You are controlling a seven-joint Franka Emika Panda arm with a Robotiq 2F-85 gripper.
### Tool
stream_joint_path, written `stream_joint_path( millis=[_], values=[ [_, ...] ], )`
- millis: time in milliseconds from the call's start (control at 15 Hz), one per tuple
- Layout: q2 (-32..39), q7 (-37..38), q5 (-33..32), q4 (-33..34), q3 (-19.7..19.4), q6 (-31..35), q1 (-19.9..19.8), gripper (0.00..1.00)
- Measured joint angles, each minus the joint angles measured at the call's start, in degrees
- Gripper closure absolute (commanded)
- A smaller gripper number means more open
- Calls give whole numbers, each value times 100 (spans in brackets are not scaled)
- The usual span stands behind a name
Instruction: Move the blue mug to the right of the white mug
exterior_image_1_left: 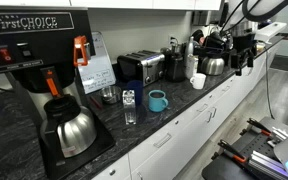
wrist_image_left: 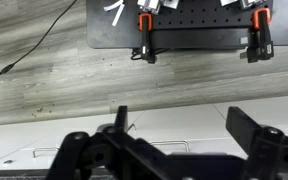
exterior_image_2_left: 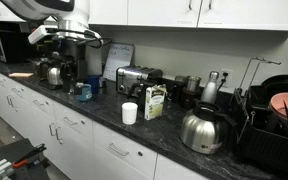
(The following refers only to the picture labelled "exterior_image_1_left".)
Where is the black clamp with orange tip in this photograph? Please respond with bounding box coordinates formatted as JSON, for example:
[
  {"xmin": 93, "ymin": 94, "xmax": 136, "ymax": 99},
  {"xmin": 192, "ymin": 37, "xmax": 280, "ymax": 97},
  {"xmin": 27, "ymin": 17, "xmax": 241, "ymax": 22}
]
[{"xmin": 247, "ymin": 118, "xmax": 271, "ymax": 136}]

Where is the black and chrome toaster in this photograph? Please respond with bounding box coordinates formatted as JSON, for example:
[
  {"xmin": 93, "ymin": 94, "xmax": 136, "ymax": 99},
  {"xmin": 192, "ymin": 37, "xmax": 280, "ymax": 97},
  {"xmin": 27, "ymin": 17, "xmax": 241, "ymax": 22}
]
[{"xmin": 117, "ymin": 50, "xmax": 165, "ymax": 86}]

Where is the steel carafe under coffee maker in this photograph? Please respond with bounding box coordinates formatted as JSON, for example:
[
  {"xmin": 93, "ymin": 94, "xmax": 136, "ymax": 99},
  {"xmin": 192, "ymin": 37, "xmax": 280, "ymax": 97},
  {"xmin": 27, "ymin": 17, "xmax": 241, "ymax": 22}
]
[{"xmin": 40, "ymin": 95, "xmax": 97, "ymax": 161}]

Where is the small steel bowl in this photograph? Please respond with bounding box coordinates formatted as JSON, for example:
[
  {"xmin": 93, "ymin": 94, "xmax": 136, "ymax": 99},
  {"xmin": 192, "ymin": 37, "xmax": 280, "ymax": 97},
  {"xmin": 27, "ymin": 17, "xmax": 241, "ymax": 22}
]
[{"xmin": 99, "ymin": 86, "xmax": 121, "ymax": 104}]

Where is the steel carafe near rack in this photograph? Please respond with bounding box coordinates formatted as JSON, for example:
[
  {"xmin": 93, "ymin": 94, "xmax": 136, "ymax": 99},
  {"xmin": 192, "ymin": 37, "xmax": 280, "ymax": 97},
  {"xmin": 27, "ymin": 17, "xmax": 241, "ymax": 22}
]
[{"xmin": 201, "ymin": 57, "xmax": 225, "ymax": 76}]

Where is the blue mug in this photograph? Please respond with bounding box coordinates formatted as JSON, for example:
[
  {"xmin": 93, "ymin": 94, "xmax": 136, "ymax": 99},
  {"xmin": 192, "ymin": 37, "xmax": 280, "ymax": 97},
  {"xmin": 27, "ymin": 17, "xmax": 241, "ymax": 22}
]
[{"xmin": 148, "ymin": 90, "xmax": 169, "ymax": 112}]

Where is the clear square glass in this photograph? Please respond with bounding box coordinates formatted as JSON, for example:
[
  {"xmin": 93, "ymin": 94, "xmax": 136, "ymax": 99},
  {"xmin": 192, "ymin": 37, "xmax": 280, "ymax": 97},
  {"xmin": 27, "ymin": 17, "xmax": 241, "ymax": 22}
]
[{"xmin": 122, "ymin": 90, "xmax": 136, "ymax": 125}]

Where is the white steel water bottle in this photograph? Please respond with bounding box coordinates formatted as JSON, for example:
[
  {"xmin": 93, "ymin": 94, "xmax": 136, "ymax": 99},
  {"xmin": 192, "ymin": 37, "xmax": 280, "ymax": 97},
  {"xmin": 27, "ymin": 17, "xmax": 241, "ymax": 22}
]
[{"xmin": 185, "ymin": 36, "xmax": 195, "ymax": 79}]

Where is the wall power outlet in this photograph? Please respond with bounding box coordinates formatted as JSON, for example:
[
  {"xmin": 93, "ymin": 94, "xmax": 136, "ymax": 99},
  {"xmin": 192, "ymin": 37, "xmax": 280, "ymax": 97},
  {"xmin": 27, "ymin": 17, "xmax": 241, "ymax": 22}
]
[{"xmin": 168, "ymin": 35, "xmax": 177, "ymax": 46}]

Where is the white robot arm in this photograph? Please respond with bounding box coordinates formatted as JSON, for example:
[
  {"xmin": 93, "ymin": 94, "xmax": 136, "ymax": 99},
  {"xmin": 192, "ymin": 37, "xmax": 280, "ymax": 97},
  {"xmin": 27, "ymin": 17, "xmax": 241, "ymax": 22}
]
[{"xmin": 220, "ymin": 0, "xmax": 288, "ymax": 70}]

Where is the dark blue cup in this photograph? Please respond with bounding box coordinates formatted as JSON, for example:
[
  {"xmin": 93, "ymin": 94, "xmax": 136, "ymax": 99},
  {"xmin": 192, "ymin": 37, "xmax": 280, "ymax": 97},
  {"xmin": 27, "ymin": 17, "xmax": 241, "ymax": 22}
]
[{"xmin": 127, "ymin": 80, "xmax": 143, "ymax": 106}]

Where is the small whiteboard sign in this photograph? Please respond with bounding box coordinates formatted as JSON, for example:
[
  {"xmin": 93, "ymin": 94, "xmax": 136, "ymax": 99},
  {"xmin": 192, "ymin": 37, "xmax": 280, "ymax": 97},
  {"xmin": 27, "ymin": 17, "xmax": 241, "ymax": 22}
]
[{"xmin": 79, "ymin": 32, "xmax": 116, "ymax": 94}]

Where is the black dish rack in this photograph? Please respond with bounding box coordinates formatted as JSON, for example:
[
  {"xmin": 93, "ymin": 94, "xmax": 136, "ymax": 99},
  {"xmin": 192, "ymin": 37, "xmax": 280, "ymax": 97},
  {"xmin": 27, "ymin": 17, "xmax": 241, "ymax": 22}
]
[{"xmin": 192, "ymin": 29, "xmax": 233, "ymax": 66}]

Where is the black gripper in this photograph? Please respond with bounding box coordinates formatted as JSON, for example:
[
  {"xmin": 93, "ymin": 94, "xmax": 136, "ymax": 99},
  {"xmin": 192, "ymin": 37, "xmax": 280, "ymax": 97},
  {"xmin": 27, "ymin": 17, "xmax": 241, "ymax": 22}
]
[{"xmin": 231, "ymin": 34, "xmax": 256, "ymax": 69}]

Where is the black coffee grinder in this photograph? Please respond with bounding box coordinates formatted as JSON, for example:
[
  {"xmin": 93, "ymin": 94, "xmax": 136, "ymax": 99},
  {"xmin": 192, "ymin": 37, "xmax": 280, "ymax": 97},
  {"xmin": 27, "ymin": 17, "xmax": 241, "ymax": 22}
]
[{"xmin": 165, "ymin": 46, "xmax": 185, "ymax": 82}]

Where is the white mug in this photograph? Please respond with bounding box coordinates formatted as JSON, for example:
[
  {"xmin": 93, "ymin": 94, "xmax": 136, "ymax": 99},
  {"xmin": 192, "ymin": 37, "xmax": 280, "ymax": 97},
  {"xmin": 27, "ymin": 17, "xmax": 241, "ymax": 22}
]
[{"xmin": 190, "ymin": 73, "xmax": 206, "ymax": 89}]

